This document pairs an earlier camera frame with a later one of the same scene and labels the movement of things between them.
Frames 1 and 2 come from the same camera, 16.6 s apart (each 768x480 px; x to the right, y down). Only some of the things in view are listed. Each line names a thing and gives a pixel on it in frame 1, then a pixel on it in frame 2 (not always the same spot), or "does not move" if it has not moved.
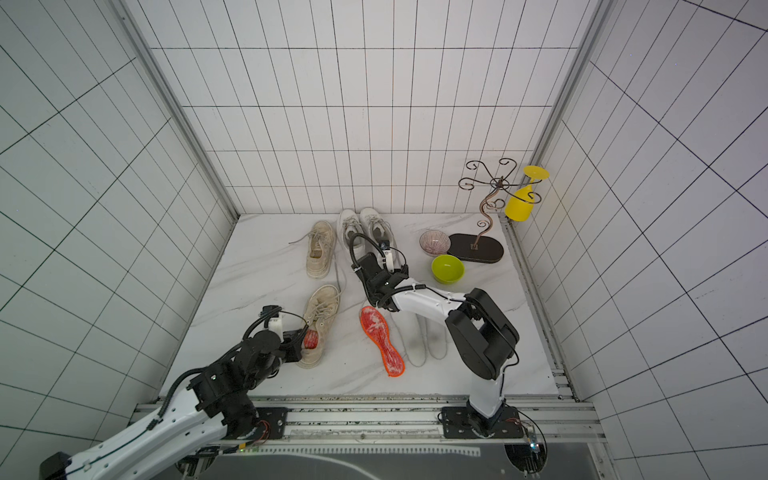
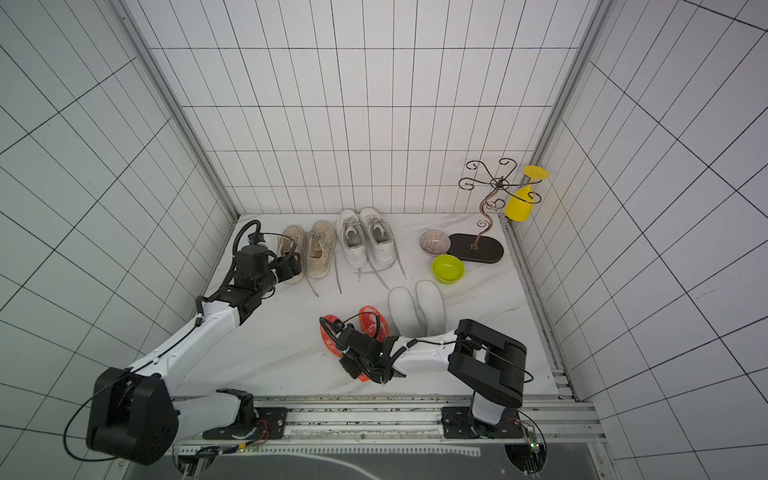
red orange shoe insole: x=376 y=325 does not move
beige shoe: x=319 y=313 to x=292 y=239
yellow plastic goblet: x=520 y=207 does not move
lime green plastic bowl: x=448 y=269 does not move
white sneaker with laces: x=379 y=229 does not move
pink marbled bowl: x=434 y=243 does not move
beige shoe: x=321 y=247 does not move
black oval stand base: x=471 y=247 does not move
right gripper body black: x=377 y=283 to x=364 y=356
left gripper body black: x=287 y=353 to x=280 y=271
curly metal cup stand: x=495 y=199 does not move
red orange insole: x=311 y=338 to x=332 y=340
